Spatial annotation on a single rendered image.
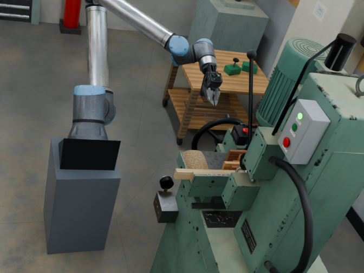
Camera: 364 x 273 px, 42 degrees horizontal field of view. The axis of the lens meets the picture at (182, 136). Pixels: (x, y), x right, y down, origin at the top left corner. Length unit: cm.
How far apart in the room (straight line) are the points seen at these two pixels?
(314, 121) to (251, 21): 287
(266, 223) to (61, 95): 242
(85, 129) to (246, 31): 227
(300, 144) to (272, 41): 307
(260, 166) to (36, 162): 188
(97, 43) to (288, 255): 145
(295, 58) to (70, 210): 134
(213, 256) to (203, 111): 194
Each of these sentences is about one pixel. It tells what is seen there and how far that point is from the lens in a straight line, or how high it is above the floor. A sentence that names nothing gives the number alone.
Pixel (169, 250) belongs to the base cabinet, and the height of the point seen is 40.
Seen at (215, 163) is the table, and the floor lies 90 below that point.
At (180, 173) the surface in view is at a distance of 178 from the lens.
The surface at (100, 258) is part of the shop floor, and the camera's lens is 263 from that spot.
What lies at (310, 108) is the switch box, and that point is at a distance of 133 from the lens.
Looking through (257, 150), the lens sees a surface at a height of 125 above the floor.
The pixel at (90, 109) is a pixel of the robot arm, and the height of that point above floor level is 80.
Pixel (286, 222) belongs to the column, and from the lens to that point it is 152.
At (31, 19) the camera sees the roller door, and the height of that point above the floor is 5.
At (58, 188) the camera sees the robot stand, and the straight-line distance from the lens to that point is 225.
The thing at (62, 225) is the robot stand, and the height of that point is 23.
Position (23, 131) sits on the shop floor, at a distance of 332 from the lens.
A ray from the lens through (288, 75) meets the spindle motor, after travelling 159.
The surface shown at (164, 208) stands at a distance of 208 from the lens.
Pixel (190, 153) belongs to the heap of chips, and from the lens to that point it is 190.
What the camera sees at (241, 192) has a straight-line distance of 163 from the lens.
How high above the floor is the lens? 209
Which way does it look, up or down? 36 degrees down
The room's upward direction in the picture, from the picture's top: 18 degrees clockwise
